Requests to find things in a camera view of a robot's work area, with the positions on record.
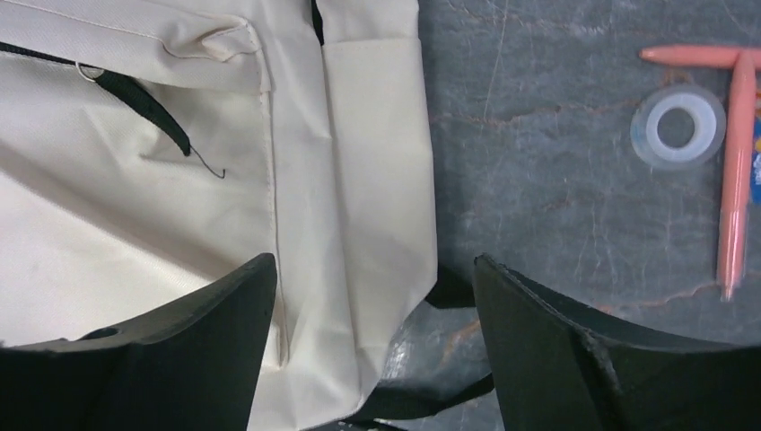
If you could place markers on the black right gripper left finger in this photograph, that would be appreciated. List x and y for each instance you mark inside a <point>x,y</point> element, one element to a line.
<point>191,364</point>

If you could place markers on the clear tape roll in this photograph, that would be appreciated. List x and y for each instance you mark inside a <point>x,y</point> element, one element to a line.
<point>678,127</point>

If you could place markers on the salmon pencil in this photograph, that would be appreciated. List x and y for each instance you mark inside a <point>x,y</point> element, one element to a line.
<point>724,57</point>
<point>736,174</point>

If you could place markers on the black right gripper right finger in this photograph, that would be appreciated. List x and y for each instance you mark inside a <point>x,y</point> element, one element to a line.
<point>559,364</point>

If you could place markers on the beige canvas backpack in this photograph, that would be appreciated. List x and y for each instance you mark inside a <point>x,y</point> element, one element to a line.
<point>150,148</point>

